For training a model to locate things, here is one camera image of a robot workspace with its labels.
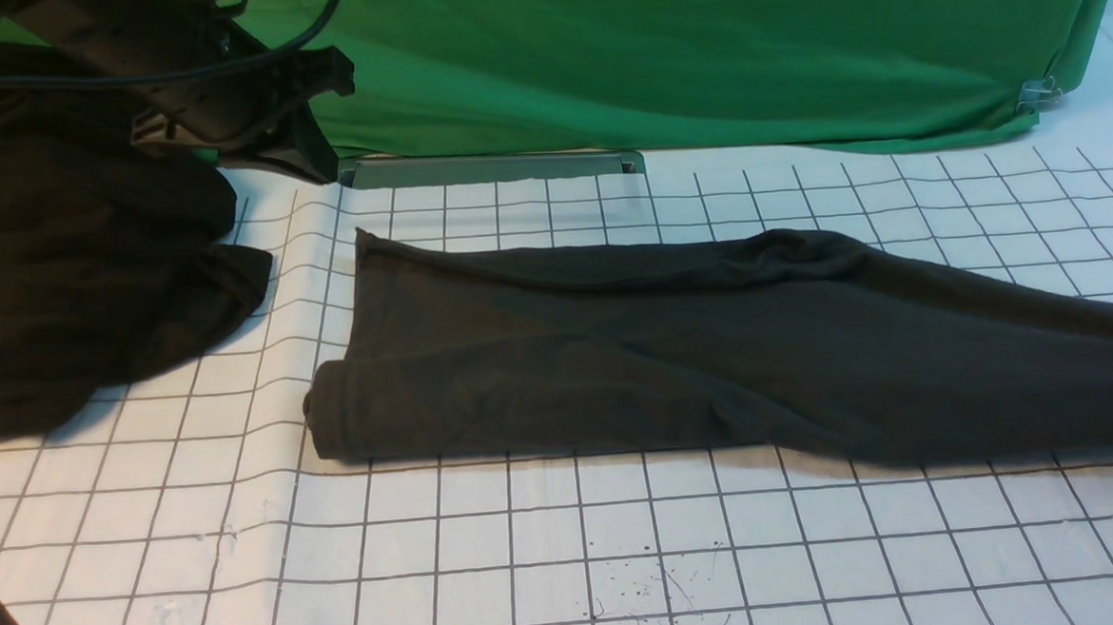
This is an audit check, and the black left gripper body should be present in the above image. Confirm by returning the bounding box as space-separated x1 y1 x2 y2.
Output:
10 0 356 183

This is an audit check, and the gray long-sleeve top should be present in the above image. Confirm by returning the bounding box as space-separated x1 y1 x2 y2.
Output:
303 228 1113 467

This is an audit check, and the black crumpled garment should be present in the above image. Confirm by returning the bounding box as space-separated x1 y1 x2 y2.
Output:
0 89 274 439

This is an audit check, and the white grid paper mat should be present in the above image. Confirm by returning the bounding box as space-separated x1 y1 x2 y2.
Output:
0 139 1113 625

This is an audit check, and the green backdrop cloth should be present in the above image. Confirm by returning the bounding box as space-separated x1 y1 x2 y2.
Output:
0 0 1113 204

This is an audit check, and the metal binder clip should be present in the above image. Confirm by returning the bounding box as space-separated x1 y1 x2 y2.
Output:
1015 75 1064 115

